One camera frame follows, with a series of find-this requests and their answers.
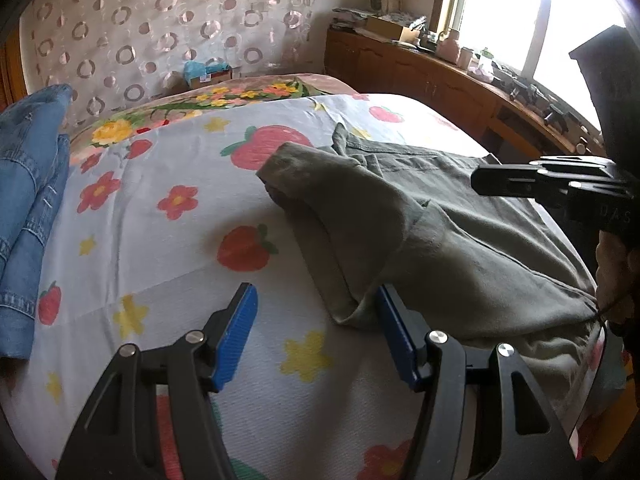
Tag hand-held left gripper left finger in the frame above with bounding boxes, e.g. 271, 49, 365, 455
55, 282, 259, 480

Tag circle pattern curtain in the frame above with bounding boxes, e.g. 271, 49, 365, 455
20, 0, 401, 131

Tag long wooden cabinet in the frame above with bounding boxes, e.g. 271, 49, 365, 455
325, 27, 608, 161

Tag teal box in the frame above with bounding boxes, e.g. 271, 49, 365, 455
182, 59, 235, 88

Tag pink container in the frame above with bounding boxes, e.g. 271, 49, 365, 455
438, 30, 463, 62

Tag wooden wardrobe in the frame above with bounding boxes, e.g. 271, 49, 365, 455
0, 35, 26, 111

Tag folded blue jeans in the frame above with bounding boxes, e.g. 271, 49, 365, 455
0, 84, 73, 361

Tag grey-green pants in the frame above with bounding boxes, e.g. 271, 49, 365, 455
256, 122, 608, 401

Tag window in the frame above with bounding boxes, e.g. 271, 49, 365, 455
435, 0, 626, 131

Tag open cardboard box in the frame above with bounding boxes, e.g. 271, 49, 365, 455
365, 15, 421, 43

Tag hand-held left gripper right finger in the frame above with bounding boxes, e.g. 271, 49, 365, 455
376, 284, 586, 480

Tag stack of papers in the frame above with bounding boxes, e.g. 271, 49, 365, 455
330, 6, 373, 31

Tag floral blanket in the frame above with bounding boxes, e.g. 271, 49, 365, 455
67, 74, 361, 148

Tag person's right hand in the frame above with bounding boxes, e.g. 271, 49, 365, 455
594, 232, 640, 323

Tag strawberry flower print bed sheet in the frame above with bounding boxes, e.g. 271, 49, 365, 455
10, 92, 631, 480

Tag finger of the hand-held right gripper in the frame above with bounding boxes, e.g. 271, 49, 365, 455
471, 156, 627, 207

